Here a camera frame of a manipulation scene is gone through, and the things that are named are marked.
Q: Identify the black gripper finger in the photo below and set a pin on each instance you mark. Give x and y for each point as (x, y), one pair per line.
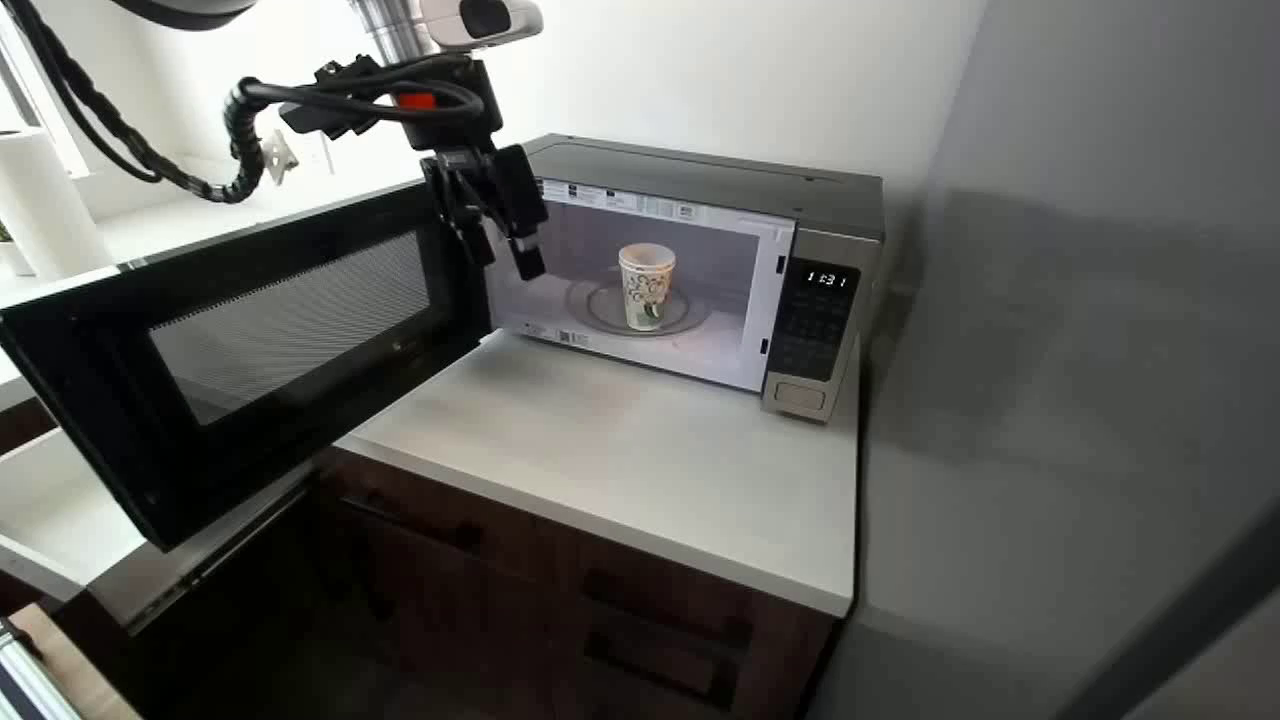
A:
(529, 248)
(472, 233)

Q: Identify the white printed paper cup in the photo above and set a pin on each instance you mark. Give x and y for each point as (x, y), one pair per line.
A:
(647, 285)

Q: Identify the wooden robot cart board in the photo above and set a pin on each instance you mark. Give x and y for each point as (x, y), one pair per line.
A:
(65, 665)

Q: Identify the glass microwave turntable plate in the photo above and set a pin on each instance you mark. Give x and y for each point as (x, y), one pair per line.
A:
(685, 319)

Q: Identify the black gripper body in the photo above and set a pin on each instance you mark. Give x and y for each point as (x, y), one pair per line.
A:
(460, 121)

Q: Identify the white paper towel roll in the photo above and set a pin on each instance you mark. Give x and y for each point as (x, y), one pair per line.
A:
(44, 201)

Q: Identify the black glass microwave door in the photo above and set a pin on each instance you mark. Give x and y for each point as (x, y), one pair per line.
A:
(92, 386)

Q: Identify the dark wooden drawer cabinet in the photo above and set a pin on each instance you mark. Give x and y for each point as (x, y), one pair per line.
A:
(507, 602)

